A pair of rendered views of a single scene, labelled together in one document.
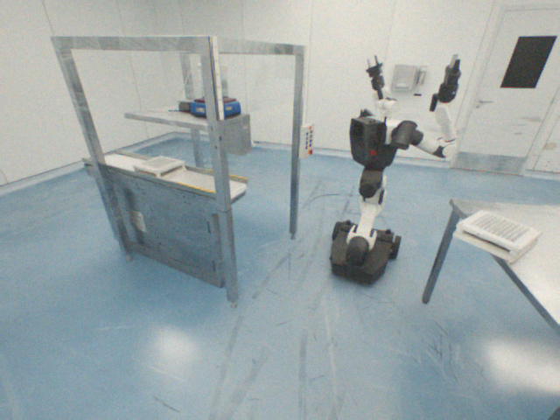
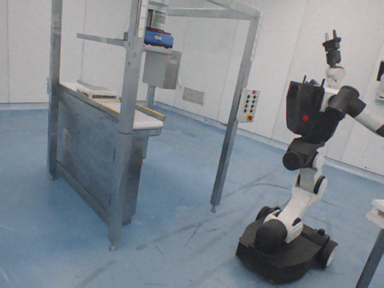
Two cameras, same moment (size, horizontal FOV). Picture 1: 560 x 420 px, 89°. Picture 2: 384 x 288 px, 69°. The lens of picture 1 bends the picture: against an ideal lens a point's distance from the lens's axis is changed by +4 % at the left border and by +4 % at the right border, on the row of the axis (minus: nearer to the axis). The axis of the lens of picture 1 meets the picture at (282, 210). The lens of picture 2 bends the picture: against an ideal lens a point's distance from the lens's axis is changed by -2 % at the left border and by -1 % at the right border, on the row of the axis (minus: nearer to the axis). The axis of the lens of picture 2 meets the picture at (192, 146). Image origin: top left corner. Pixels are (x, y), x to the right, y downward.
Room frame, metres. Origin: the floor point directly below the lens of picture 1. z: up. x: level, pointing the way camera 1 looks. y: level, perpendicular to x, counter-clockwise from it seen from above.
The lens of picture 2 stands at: (0.08, -0.44, 1.24)
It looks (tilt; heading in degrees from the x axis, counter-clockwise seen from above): 17 degrees down; 16
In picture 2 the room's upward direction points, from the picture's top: 11 degrees clockwise
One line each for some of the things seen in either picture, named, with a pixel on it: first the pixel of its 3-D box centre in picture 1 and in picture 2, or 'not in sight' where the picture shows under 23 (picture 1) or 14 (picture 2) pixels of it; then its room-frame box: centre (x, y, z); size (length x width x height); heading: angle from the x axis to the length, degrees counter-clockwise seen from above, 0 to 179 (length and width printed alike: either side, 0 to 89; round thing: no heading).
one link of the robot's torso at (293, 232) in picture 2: (361, 237); (283, 225); (1.91, -0.65, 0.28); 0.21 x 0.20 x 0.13; 155
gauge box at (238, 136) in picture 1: (231, 135); (160, 70); (1.75, 0.32, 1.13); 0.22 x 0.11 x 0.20; 63
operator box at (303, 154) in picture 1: (305, 141); (247, 105); (2.31, -0.19, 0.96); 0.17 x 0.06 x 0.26; 153
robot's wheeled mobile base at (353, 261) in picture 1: (361, 244); (282, 234); (1.93, -0.67, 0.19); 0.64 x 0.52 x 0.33; 155
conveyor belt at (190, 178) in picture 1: (159, 175); (95, 101); (1.90, 0.90, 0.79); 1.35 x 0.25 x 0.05; 63
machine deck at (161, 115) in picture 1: (188, 116); (126, 44); (1.72, 0.56, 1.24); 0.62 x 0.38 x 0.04; 63
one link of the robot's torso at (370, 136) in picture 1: (375, 140); (314, 108); (1.89, -0.62, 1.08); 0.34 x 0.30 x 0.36; 19
